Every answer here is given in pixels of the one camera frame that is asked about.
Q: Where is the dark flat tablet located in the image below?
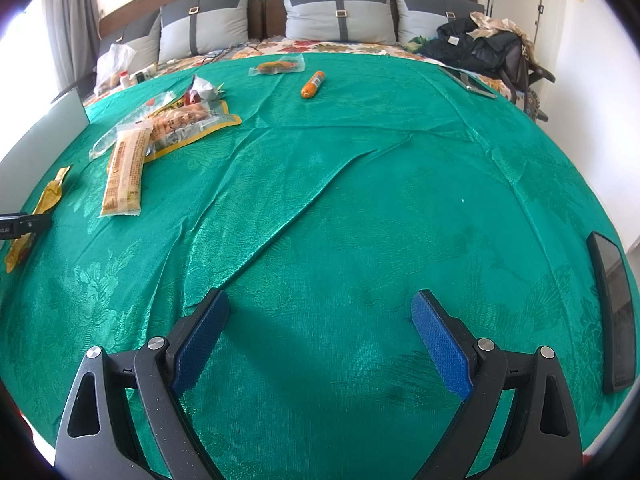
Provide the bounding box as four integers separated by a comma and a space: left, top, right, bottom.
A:
439, 65, 499, 100

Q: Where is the green tablecloth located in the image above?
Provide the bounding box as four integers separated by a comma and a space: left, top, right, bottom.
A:
0, 47, 640, 480

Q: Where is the clear packet orange snack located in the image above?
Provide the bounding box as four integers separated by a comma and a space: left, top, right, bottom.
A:
248, 53, 306, 77

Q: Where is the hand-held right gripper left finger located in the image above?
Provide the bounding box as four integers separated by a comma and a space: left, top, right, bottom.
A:
55, 287, 231, 480

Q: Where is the orange sausage stick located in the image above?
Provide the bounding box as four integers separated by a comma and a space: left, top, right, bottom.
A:
301, 70, 326, 100

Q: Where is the yellow cartoon snack packet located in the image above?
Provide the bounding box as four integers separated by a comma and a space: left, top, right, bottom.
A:
122, 91, 177, 127

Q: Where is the grey two-tone strapped pillow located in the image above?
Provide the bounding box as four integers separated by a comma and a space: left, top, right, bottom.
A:
392, 0, 486, 44
159, 0, 253, 57
277, 0, 399, 45
99, 10, 162, 69

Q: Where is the black smartphone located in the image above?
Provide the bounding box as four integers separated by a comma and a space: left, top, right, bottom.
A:
586, 231, 639, 395

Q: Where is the floral bedspread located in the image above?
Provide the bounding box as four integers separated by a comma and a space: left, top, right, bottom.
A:
94, 35, 547, 112

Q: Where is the small white red snack packet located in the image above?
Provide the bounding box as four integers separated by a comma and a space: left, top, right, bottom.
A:
187, 74, 227, 107

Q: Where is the grey cardboard box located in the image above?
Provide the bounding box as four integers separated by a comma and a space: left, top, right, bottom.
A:
0, 86, 92, 213

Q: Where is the long beige snack packet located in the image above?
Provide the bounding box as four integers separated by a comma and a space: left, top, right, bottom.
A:
99, 124, 154, 217

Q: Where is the clear plastic snack wrapper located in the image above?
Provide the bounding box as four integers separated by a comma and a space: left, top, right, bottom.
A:
89, 119, 151, 162

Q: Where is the black armchair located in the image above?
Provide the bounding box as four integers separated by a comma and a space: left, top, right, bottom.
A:
509, 59, 557, 122

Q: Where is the narrow mustard yellow packet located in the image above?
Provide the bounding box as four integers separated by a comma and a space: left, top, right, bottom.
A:
4, 165, 72, 274

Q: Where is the clear plastic bag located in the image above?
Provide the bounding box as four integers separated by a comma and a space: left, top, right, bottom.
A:
94, 42, 137, 94

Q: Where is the grey curtain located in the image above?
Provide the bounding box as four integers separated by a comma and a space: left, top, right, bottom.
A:
40, 0, 102, 97

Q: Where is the black cable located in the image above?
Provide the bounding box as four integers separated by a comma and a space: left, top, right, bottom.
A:
199, 42, 262, 69

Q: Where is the clear yellow-edged snack packet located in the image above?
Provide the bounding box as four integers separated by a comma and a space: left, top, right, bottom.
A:
144, 99, 243, 162

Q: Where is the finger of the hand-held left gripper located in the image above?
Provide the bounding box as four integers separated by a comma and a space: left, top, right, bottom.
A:
0, 212, 53, 241

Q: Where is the beige crumpled cloth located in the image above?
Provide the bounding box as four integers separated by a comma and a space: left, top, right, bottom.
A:
467, 10, 537, 61

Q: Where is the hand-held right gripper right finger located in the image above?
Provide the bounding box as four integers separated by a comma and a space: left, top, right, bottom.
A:
410, 288, 583, 480

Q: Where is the black jacket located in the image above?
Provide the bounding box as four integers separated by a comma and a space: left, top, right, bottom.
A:
429, 19, 532, 92

